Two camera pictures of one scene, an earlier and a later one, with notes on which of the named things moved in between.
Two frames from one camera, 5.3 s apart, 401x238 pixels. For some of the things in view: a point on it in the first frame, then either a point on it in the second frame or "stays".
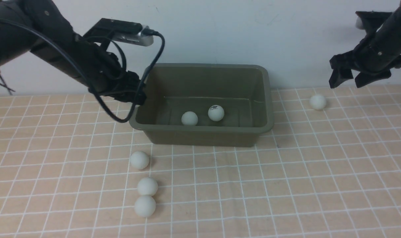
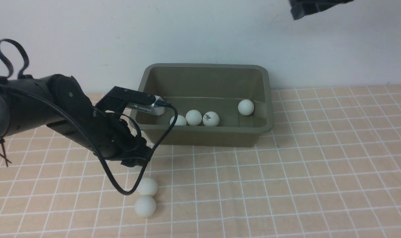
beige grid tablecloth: x=339 y=164 stays
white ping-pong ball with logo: x=216 y=113 -> x=210 y=118
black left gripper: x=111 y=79 -> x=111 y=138
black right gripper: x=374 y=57 -> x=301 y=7
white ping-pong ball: x=317 y=102 -> x=245 y=107
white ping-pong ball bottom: x=145 y=206 stays
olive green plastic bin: x=244 y=91 stays
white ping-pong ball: x=147 y=186 stays
